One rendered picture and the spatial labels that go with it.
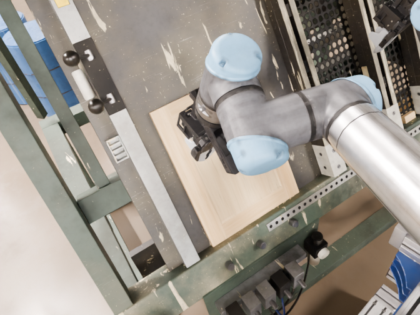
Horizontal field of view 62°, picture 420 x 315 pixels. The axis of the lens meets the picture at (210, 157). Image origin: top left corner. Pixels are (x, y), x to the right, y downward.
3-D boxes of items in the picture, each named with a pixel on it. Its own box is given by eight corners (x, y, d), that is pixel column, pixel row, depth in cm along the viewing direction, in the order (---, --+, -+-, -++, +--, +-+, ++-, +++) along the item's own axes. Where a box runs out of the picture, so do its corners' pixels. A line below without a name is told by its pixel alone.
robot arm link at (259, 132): (323, 142, 45) (290, 71, 48) (240, 167, 43) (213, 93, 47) (307, 162, 52) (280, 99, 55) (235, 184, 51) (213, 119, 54)
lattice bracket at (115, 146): (115, 162, 101) (117, 164, 98) (104, 140, 99) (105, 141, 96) (128, 155, 102) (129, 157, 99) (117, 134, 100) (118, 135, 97)
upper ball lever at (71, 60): (88, 64, 92) (64, 70, 79) (81, 50, 91) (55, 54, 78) (100, 59, 91) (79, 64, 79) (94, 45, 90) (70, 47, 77)
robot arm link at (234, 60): (222, 82, 45) (202, 30, 47) (207, 122, 55) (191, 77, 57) (275, 72, 47) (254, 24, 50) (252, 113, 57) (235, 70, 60)
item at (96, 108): (109, 106, 95) (90, 118, 83) (103, 93, 94) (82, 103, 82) (122, 101, 95) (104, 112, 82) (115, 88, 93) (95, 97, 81)
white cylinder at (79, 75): (70, 73, 93) (85, 100, 96) (70, 72, 91) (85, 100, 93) (81, 69, 94) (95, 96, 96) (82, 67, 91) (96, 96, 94)
